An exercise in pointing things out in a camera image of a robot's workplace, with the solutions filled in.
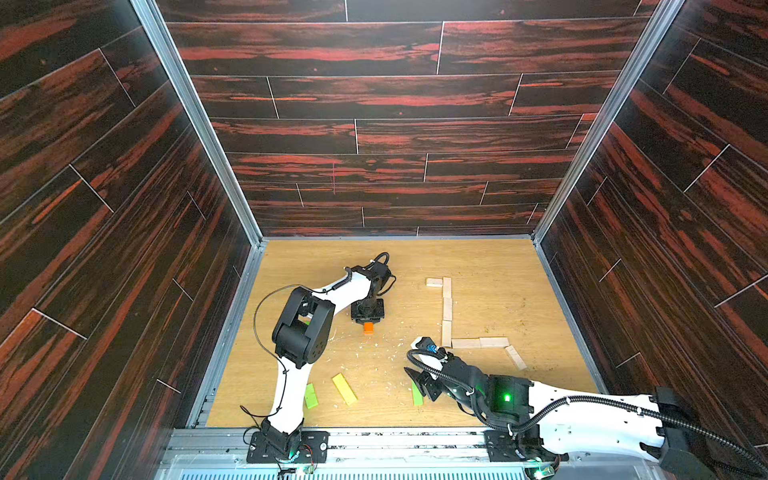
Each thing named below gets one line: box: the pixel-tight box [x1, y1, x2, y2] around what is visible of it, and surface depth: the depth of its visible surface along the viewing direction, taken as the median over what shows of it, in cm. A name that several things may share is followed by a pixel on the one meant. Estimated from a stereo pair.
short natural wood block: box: [426, 278, 443, 287], surface depth 107 cm
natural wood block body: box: [442, 320, 452, 347], surface depth 95 cm
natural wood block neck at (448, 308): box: [443, 297, 453, 321], surface depth 101 cm
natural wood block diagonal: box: [451, 338, 481, 349], surface depth 92 cm
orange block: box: [363, 322, 375, 335], surface depth 97 cm
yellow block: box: [332, 373, 358, 405], surface depth 84 cm
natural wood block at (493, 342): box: [480, 337, 509, 348], surface depth 92 cm
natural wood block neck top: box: [443, 277, 452, 298], surface depth 107 cm
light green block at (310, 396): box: [304, 383, 319, 409], surface depth 83 cm
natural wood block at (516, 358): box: [505, 345, 527, 371], surface depth 90 cm
